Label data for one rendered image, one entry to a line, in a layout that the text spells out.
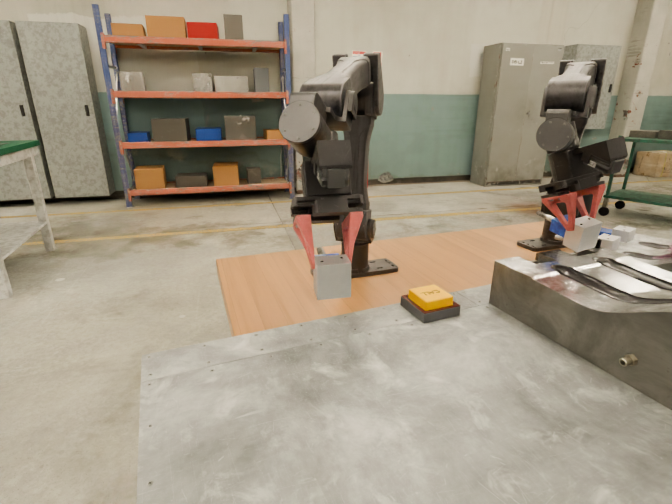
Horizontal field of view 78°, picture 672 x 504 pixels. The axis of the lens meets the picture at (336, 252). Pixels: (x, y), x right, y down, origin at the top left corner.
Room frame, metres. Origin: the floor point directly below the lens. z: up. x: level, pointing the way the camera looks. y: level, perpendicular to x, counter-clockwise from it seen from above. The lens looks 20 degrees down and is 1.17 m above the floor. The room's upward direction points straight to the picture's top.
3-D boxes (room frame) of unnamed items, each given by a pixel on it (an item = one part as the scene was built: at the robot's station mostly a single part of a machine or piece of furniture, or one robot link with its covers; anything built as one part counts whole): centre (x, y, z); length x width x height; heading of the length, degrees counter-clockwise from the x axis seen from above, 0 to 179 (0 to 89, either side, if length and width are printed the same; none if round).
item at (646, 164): (7.26, -5.59, 0.20); 0.63 x 0.44 x 0.40; 104
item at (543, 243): (1.10, -0.61, 0.84); 0.20 x 0.07 x 0.08; 110
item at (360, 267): (0.90, -0.04, 0.84); 0.20 x 0.07 x 0.08; 110
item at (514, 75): (6.46, -2.67, 0.98); 1.00 x 0.47 x 1.95; 104
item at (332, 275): (0.60, 0.01, 0.93); 0.13 x 0.05 x 0.05; 11
